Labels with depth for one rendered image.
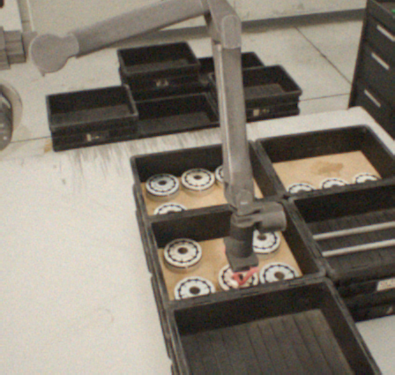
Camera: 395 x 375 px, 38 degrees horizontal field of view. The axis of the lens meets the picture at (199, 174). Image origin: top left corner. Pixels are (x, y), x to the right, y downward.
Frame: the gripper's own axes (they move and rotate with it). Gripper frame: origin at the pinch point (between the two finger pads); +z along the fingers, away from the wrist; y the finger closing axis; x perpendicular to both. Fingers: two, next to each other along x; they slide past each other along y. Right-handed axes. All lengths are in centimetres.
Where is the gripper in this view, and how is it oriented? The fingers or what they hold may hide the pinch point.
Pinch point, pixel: (238, 274)
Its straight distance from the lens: 148.7
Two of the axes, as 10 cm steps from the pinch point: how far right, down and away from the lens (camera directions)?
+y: -2.3, -6.1, 7.6
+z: -0.1, 7.8, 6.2
